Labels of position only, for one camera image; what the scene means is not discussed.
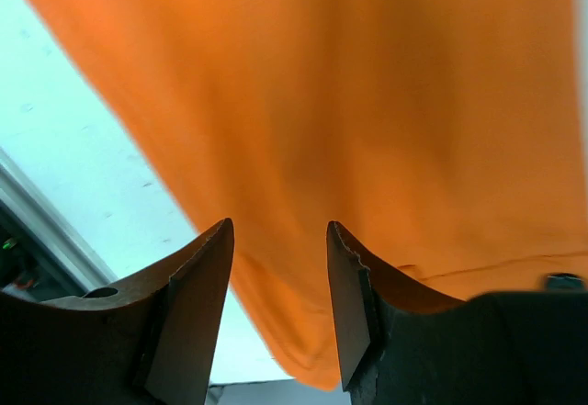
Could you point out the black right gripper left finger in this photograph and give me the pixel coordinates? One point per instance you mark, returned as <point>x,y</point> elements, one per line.
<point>148,338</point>

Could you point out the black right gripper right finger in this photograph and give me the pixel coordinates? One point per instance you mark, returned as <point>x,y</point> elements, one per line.
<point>401,342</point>

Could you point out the orange trousers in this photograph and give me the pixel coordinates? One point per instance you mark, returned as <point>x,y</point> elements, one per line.
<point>445,134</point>

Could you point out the aluminium frame rail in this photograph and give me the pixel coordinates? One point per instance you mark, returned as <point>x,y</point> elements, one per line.
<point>39,228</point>

